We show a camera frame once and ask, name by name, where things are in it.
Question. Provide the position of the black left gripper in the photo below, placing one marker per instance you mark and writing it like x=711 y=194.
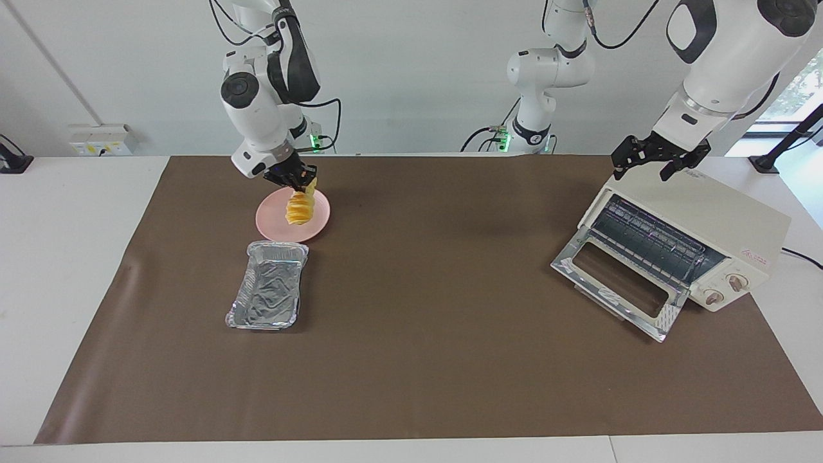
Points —
x=662 y=149

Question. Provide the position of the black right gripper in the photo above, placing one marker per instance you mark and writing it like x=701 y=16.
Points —
x=286 y=170

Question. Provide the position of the sliced yellow bread loaf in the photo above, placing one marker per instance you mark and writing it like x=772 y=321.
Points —
x=299 y=209

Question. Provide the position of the aluminium foil tray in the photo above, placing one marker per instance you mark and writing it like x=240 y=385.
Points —
x=267 y=296

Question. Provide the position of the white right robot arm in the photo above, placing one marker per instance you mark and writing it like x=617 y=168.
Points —
x=257 y=109

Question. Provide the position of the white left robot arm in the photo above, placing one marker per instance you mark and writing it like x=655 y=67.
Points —
x=726 y=58

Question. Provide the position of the cream white toaster oven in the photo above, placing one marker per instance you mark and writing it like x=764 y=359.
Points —
x=720 y=218

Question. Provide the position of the glass metal oven door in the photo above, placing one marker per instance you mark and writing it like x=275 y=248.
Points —
x=569 y=263

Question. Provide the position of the round oven control knob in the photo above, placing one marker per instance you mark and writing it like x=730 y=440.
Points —
x=713 y=297
x=737 y=281

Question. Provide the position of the pink round plate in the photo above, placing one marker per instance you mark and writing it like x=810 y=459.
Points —
x=273 y=222

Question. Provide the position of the bright window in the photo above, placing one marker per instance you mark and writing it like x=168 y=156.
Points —
x=797 y=90

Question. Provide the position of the brown table mat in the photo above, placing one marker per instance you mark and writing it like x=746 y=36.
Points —
x=450 y=360

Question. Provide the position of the white wall socket strip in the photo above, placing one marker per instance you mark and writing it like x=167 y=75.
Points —
x=103 y=140

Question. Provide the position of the black desk clamp mount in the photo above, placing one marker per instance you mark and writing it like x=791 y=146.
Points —
x=14 y=162

